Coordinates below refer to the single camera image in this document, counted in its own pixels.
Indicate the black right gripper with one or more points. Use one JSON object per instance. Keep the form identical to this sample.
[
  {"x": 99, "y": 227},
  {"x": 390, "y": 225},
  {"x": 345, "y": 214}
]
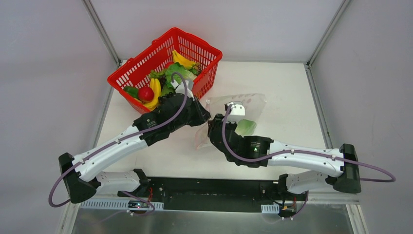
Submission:
[{"x": 214, "y": 129}]

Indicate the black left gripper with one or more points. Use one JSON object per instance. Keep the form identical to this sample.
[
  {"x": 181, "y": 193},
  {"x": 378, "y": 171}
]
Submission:
[{"x": 200, "y": 112}]

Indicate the green napa cabbage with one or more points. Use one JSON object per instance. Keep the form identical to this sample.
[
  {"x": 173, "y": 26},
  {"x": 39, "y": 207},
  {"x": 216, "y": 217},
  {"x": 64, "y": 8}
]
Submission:
[{"x": 245, "y": 127}]

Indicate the clear zip top bag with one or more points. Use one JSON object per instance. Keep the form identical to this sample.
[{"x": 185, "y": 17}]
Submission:
[{"x": 254, "y": 104}]

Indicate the red apple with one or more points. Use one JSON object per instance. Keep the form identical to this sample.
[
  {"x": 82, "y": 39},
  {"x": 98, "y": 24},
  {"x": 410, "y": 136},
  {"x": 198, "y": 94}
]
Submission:
[{"x": 145, "y": 94}]

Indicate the red plastic shopping basket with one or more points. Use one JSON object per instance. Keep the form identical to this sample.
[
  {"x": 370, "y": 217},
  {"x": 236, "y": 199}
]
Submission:
[{"x": 135, "y": 71}]

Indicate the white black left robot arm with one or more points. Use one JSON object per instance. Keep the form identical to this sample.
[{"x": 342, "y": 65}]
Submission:
[{"x": 84, "y": 175}]

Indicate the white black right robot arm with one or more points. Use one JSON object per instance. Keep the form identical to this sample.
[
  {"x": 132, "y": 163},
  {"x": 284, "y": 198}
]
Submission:
[{"x": 323, "y": 167}]

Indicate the dark purple grape bunch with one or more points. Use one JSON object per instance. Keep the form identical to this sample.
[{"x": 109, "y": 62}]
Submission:
[{"x": 165, "y": 99}]

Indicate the green lettuce leaf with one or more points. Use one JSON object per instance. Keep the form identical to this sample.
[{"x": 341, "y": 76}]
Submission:
[{"x": 176, "y": 67}]

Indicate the yellow banana bunch front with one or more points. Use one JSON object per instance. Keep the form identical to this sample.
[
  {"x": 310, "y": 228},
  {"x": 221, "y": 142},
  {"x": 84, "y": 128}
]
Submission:
[{"x": 155, "y": 86}]

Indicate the yellow banana bunch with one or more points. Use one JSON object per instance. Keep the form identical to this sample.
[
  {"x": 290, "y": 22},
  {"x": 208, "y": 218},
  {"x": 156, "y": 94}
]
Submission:
[
  {"x": 178, "y": 58},
  {"x": 155, "y": 86}
]

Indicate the yellow banana bunch back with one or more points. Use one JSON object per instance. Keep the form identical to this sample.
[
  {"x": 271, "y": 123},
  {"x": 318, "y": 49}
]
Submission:
[{"x": 178, "y": 58}]

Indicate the green bell pepper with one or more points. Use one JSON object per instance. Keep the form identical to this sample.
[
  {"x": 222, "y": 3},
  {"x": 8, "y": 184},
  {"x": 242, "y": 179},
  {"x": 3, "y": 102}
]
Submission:
[{"x": 132, "y": 91}]

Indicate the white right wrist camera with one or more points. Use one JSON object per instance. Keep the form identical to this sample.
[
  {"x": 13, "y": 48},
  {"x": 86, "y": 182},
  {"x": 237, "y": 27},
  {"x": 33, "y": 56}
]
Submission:
[{"x": 236, "y": 111}]

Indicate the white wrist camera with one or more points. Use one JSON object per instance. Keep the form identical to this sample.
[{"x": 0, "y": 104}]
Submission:
[
  {"x": 236, "y": 111},
  {"x": 180, "y": 88}
]

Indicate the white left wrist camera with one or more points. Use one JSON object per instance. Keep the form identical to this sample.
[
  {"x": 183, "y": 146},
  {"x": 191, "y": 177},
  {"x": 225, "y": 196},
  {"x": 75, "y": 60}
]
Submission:
[{"x": 180, "y": 88}]

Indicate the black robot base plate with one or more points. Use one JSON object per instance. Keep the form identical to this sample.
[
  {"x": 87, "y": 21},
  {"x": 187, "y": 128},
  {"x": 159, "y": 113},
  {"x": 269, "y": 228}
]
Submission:
[{"x": 216, "y": 195}]

